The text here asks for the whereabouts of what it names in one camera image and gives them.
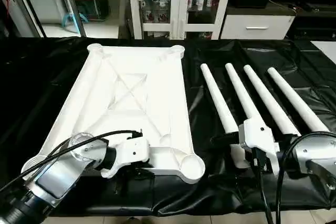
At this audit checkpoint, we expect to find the white plastic table top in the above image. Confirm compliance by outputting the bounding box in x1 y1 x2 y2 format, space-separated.
21 44 206 184

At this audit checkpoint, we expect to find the black table mat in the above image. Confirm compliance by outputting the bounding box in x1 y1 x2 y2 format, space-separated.
0 38 336 217

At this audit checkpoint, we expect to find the white drawer unit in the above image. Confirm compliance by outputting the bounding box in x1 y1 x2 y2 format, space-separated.
220 14 296 40

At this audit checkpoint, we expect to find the white side table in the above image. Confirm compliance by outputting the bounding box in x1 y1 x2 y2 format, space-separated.
311 40 336 65

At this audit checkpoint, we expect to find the white glass door cabinet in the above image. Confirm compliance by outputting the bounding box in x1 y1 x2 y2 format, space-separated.
128 0 235 40

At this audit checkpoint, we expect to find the blue plastic stool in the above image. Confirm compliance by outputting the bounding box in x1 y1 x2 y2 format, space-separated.
62 12 89 29

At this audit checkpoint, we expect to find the grey metal frame post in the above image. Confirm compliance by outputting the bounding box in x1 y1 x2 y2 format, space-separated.
58 0 87 37
0 0 45 38

